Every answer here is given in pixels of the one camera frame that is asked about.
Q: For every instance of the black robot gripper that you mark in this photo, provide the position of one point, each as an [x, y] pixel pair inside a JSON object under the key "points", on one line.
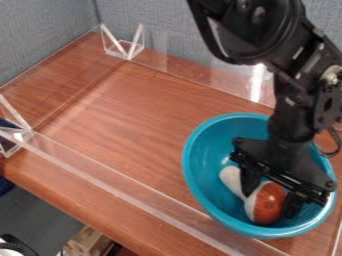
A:
{"points": [[287, 164]]}

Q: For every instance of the toy mushroom brown cap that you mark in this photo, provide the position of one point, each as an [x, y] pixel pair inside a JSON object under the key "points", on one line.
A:
{"points": [[263, 204]]}

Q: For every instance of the blue plastic bowl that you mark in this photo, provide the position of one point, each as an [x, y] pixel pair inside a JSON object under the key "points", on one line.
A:
{"points": [[207, 166]]}

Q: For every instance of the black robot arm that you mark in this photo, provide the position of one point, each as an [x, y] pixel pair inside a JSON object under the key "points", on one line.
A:
{"points": [[269, 32]]}

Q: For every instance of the light wooden block below table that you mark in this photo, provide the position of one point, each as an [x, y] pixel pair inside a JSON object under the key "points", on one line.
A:
{"points": [[88, 243]]}

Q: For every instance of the clear acrylic back barrier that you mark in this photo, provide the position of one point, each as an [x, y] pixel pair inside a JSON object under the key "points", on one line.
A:
{"points": [[185, 58]]}

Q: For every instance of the clear acrylic barrier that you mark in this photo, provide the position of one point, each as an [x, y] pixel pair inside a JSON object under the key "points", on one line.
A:
{"points": [[150, 222], [185, 58]]}

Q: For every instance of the clear acrylic front barrier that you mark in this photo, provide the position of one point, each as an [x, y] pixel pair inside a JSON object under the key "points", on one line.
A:
{"points": [[150, 222]]}

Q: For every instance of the dark blue object at edge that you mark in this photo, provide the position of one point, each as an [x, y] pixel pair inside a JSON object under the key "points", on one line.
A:
{"points": [[4, 160]]}

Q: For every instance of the black white object bottom left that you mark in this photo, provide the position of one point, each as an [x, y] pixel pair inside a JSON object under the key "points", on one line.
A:
{"points": [[14, 247]]}

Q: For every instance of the clear acrylic corner bracket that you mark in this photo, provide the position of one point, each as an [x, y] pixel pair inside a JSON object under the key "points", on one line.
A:
{"points": [[122, 48]]}

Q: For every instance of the clear acrylic left bracket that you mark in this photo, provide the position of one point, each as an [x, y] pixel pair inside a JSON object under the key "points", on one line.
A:
{"points": [[18, 136]]}

